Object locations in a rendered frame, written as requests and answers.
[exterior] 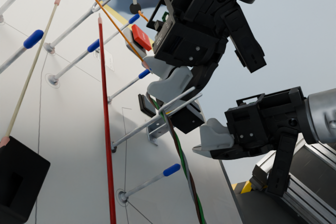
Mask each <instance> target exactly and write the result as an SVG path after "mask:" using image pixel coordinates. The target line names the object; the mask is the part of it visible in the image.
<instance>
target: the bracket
mask: <svg viewBox="0 0 336 224"><path fill-rule="evenodd" d="M146 131H147V136H148V141H149V142H151V143H153V144H155V145H156V146H158V141H157V138H159V137H160V136H162V135H164V134H165V133H167V132H168V131H169V129H168V126H167V124H166V122H165V121H164V119H163V118H161V119H158V120H156V121H155V122H153V123H152V124H150V125H149V126H147V127H146Z"/></svg>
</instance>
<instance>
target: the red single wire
mask: <svg viewBox="0 0 336 224"><path fill-rule="evenodd" d="M98 16H99V18H98V30H99V47H100V63H101V80H102V97H103V114H104V130H105V147H106V164H107V180H108V197H109V214H110V224H117V220H116V206H115V192H114V178H113V165H112V151H111V137H110V123H109V109H108V95H107V81H106V68H105V54H104V40H103V26H102V25H103V21H102V18H101V13H99V14H98Z"/></svg>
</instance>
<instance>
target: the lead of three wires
mask: <svg viewBox="0 0 336 224"><path fill-rule="evenodd" d="M145 95H146V98H147V100H148V101H149V102H150V103H151V104H152V105H153V106H154V107H155V108H156V109H157V110H159V109H160V108H161V106H160V105H158V104H157V102H156V101H155V100H154V99H153V98H151V96H150V94H148V92H146V94H145ZM164 114H165V111H164V110H162V111H161V113H160V115H161V116H163V115H164Z"/></svg>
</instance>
